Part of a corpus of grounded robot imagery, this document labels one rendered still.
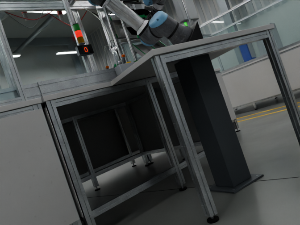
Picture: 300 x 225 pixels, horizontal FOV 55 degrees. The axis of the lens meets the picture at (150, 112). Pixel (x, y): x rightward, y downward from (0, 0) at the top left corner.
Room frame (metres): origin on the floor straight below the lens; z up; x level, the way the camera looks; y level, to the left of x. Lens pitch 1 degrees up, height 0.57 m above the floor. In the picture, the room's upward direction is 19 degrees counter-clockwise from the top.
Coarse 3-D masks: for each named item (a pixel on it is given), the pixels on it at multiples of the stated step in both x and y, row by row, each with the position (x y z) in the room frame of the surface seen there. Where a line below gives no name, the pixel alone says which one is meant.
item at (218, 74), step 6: (216, 72) 3.71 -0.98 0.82; (222, 78) 3.74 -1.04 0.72; (222, 84) 3.72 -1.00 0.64; (222, 90) 3.69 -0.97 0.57; (228, 96) 3.74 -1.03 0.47; (228, 102) 3.71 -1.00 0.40; (228, 108) 3.68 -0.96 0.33; (234, 114) 3.74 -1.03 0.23; (234, 120) 3.73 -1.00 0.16; (234, 126) 3.75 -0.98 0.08; (180, 150) 3.09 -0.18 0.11; (150, 156) 3.57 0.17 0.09; (150, 162) 3.58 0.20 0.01
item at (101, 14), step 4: (100, 12) 3.53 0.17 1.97; (100, 16) 3.53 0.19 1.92; (104, 20) 3.54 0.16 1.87; (104, 24) 3.53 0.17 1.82; (108, 24) 3.57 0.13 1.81; (104, 28) 3.53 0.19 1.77; (108, 28) 3.55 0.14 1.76; (104, 32) 3.55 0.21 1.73; (108, 32) 3.54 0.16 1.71; (108, 36) 3.53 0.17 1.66; (112, 36) 3.57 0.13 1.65; (108, 40) 3.53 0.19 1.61; (108, 44) 3.55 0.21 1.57
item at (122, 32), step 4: (120, 28) 2.48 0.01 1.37; (128, 28) 2.53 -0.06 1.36; (132, 28) 2.55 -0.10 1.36; (124, 32) 2.44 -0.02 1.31; (128, 32) 2.39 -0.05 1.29; (132, 32) 2.56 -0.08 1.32; (136, 32) 2.52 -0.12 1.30; (124, 36) 2.47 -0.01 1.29; (132, 36) 2.35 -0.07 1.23; (136, 36) 2.30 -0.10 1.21
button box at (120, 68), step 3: (126, 63) 1.94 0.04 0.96; (129, 63) 1.96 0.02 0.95; (132, 63) 1.97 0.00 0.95; (117, 66) 1.92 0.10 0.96; (120, 66) 1.91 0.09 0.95; (123, 66) 1.92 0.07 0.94; (126, 66) 1.94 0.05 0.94; (129, 66) 1.95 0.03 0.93; (117, 69) 1.93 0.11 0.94; (120, 69) 1.91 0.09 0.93; (123, 69) 1.92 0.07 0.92; (117, 72) 1.94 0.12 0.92; (120, 72) 1.92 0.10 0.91; (117, 75) 1.95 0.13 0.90
